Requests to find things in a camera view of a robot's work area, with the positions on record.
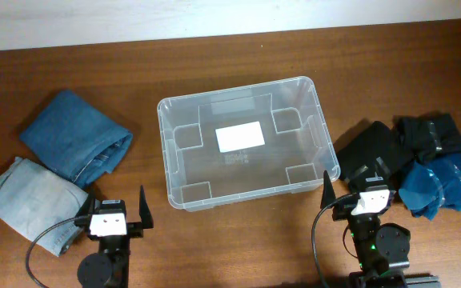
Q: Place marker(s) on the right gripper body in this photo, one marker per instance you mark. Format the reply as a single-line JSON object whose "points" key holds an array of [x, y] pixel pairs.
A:
{"points": [[343, 211]]}

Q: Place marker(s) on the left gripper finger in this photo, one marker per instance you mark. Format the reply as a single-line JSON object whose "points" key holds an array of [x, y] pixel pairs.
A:
{"points": [[88, 206], [147, 221]]}

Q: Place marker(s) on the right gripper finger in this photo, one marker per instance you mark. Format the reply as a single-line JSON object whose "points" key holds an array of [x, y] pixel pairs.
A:
{"points": [[384, 167], [328, 195]]}

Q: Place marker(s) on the light blue jeans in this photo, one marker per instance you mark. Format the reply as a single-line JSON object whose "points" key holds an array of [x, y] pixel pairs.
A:
{"points": [[32, 198]]}

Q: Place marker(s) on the black taped garment bundle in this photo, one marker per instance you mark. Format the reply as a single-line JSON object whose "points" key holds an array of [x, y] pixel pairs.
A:
{"points": [[429, 137]]}

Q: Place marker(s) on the teal blue taped garment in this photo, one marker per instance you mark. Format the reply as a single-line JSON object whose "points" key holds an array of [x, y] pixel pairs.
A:
{"points": [[426, 189]]}

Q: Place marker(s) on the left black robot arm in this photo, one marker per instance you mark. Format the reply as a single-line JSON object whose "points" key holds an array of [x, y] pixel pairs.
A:
{"points": [[109, 266]]}

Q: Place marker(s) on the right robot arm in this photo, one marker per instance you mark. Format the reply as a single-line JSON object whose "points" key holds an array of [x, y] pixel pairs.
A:
{"points": [[380, 249]]}

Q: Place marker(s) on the dark blue folded jeans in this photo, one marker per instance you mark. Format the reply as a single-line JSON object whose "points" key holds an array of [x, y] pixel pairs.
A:
{"points": [[75, 140]]}

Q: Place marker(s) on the white label in bin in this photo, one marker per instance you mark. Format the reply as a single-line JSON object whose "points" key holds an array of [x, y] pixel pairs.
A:
{"points": [[239, 137]]}

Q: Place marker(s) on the clear plastic storage bin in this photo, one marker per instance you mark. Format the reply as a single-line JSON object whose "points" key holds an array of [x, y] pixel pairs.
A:
{"points": [[298, 145]]}

